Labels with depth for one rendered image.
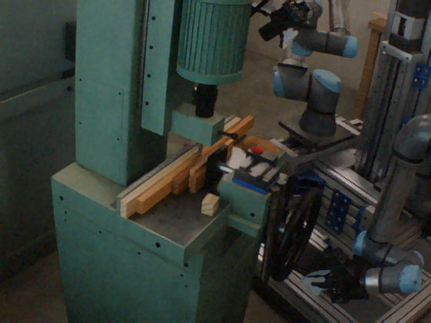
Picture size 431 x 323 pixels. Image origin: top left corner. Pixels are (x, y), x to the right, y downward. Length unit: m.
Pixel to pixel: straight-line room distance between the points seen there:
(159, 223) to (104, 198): 0.30
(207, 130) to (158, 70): 0.21
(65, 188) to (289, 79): 0.90
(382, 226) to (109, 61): 0.88
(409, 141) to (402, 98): 0.56
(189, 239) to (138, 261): 0.32
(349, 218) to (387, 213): 0.57
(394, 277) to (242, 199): 0.46
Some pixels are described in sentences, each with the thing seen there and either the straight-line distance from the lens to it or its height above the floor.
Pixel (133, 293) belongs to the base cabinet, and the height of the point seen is 0.50.
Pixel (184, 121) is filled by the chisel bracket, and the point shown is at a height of 1.05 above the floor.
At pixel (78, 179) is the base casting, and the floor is 0.80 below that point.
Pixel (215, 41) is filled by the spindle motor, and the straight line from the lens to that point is 1.29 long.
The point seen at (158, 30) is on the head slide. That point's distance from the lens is 1.38.
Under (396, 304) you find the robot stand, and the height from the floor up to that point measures 0.23.
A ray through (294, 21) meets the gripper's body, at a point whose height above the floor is 1.34.
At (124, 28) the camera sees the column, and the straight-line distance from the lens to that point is 1.40.
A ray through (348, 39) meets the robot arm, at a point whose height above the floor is 1.27.
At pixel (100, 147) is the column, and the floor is 0.91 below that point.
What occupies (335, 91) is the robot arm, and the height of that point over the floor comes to 1.00.
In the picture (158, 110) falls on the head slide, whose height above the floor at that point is 1.08.
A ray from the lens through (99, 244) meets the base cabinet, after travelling 1.65.
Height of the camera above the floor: 1.72
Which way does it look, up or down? 31 degrees down
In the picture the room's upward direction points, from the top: 7 degrees clockwise
